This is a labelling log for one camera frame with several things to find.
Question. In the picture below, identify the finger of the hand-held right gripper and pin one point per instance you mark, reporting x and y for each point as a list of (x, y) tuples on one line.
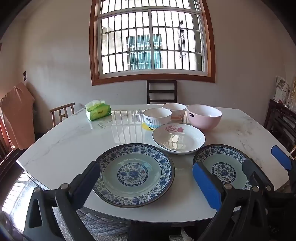
[(281, 157), (256, 171)]

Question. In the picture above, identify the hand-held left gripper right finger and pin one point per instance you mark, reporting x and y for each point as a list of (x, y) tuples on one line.
[(205, 183)]

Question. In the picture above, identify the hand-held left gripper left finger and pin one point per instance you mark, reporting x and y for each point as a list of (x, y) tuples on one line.
[(87, 180)]

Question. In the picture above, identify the small blue floral plate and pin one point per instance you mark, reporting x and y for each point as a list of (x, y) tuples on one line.
[(222, 166)]

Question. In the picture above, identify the large blue floral plate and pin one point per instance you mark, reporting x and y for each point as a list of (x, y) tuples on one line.
[(131, 173)]

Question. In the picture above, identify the white ribbed bowl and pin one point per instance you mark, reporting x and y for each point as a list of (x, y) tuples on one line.
[(157, 118)]

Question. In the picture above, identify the dark wooden chair right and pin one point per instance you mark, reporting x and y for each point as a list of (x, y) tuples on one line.
[(281, 125)]

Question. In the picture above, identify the dark wooden chair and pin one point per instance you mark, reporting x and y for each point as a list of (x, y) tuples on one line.
[(161, 91), (281, 125)]

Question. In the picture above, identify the white plate with pink flowers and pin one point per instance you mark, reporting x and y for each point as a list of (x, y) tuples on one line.
[(179, 139)]

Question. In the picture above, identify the large pink bowl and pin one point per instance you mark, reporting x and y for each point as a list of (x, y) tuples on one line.
[(204, 118)]

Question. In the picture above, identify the folded newspaper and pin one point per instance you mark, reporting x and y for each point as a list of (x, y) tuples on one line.
[(282, 89)]

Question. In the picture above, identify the green tissue pack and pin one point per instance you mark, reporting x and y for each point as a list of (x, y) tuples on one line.
[(99, 112)]

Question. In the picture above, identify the light wooden chair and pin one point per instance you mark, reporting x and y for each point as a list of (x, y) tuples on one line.
[(61, 113)]

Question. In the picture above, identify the white bowl with speckled pattern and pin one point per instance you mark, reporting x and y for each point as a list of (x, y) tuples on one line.
[(174, 112)]

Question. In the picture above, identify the yellow round coaster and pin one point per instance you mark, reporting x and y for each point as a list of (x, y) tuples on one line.
[(148, 127)]

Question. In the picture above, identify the orange cloth cover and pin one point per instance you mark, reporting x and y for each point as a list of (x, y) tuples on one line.
[(18, 115)]

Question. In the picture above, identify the black wall switch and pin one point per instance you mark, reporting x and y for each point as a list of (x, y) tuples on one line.
[(25, 76)]

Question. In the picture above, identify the barred window with wooden frame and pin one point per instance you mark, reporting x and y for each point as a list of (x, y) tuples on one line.
[(151, 41)]

